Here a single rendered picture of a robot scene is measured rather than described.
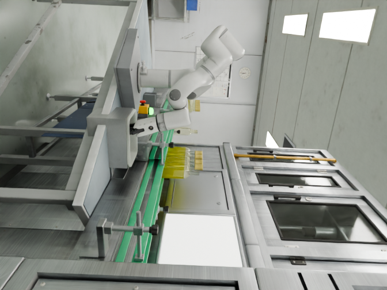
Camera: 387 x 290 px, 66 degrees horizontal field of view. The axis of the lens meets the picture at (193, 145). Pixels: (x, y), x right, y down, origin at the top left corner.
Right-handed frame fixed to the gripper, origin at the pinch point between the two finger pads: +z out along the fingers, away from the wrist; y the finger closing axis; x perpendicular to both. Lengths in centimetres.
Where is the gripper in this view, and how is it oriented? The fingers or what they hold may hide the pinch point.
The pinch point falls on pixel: (124, 130)
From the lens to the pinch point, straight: 130.6
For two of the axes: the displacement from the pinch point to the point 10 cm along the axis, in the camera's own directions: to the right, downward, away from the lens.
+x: -2.2, -9.0, -3.8
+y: 0.0, -3.9, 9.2
